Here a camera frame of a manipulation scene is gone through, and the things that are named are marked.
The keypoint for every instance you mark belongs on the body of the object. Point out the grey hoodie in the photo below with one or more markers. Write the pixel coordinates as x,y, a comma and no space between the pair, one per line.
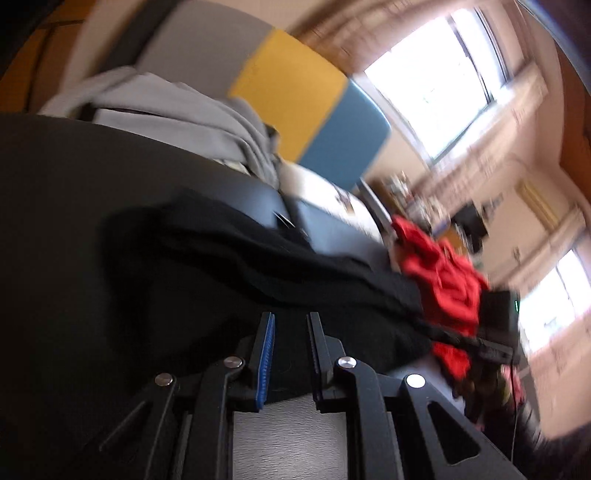
184,115

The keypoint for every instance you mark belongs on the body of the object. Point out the wooden wardrobe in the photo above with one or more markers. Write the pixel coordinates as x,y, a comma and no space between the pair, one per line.
64,11

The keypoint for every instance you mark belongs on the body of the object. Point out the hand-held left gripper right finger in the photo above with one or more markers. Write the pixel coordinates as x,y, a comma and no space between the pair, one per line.
315,360

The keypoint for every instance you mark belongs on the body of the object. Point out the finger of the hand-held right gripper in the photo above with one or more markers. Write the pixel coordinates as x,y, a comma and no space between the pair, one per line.
457,340

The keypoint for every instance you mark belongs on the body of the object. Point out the red garment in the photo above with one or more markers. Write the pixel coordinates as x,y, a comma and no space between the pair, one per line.
448,281

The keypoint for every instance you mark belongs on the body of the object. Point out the wall air conditioner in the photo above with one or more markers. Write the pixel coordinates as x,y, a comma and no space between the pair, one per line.
538,203

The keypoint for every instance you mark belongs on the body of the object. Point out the brown patterned curtain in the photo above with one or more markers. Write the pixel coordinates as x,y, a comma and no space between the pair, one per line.
369,32

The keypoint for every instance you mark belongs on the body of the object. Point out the black leather sofa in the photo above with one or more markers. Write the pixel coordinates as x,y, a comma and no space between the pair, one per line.
46,230

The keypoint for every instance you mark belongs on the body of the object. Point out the white pillow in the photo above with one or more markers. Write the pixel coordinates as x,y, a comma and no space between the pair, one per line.
318,194

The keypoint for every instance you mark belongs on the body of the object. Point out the small bright window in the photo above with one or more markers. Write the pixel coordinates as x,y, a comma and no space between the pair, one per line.
558,309

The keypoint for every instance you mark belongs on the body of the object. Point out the black sweater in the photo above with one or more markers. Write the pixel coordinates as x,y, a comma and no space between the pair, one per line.
258,277

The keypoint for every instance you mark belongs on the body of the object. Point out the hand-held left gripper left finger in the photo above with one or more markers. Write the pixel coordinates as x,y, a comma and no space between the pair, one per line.
264,364

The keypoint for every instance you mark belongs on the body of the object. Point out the large bright window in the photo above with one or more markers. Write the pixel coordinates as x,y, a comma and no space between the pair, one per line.
438,87

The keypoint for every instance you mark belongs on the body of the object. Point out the black desk device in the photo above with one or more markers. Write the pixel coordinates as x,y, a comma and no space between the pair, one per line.
471,226

